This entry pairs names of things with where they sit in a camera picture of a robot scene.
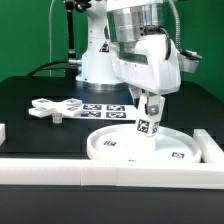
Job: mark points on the white round table top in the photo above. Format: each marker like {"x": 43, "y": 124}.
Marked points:
{"x": 123, "y": 143}

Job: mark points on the white marker sheet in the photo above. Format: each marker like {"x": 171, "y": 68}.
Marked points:
{"x": 108, "y": 112}

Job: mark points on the white right fence rail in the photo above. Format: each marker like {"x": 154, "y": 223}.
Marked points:
{"x": 211, "y": 152}

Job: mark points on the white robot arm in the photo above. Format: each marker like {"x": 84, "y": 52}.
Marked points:
{"x": 128, "y": 46}

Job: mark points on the white left fence block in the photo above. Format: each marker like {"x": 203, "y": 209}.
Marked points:
{"x": 2, "y": 133}

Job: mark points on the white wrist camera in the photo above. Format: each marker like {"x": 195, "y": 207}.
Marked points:
{"x": 189, "y": 61}

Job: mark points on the white front fence rail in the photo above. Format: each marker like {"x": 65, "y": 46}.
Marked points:
{"x": 95, "y": 173}

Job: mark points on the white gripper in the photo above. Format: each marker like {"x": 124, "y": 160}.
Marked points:
{"x": 146, "y": 68}

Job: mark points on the white fence rail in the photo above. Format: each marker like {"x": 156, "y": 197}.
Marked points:
{"x": 95, "y": 173}
{"x": 211, "y": 152}

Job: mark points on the white cross-shaped table base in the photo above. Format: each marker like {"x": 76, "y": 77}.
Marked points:
{"x": 58, "y": 110}

